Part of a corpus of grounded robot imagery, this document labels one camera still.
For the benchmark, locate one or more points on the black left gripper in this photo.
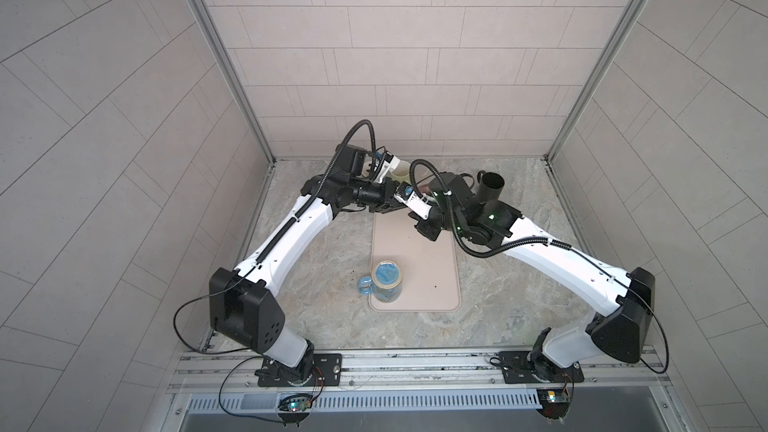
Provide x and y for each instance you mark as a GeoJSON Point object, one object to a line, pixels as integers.
{"type": "Point", "coordinates": [386, 197]}

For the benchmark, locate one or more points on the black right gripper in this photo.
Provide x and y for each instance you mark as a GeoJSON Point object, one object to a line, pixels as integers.
{"type": "Point", "coordinates": [420, 225]}

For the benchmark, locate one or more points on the black mug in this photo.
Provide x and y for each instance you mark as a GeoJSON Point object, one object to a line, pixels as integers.
{"type": "Point", "coordinates": [490, 186]}

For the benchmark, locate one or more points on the light green mug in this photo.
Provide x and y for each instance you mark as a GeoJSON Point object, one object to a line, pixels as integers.
{"type": "Point", "coordinates": [401, 172]}

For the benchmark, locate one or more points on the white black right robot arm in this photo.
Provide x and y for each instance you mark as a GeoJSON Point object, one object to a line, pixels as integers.
{"type": "Point", "coordinates": [621, 301]}

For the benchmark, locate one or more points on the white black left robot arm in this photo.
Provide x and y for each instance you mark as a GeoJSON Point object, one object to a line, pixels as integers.
{"type": "Point", "coordinates": [243, 302]}

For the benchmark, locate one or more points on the blue butterfly mug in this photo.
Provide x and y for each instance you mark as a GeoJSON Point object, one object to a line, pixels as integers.
{"type": "Point", "coordinates": [384, 283]}

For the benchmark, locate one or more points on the beige drying mat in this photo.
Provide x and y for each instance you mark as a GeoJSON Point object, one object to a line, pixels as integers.
{"type": "Point", "coordinates": [428, 269]}

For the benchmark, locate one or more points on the right circuit board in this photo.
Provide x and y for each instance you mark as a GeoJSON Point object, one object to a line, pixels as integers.
{"type": "Point", "coordinates": [555, 404]}

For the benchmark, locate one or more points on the left green circuit board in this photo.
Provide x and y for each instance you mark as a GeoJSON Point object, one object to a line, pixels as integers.
{"type": "Point", "coordinates": [294, 409]}

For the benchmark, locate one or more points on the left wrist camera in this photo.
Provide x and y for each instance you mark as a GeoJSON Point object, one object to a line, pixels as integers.
{"type": "Point", "coordinates": [383, 163]}

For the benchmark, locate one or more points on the aluminium mounting rail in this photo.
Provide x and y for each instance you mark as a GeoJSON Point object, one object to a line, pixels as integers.
{"type": "Point", "coordinates": [399, 369]}

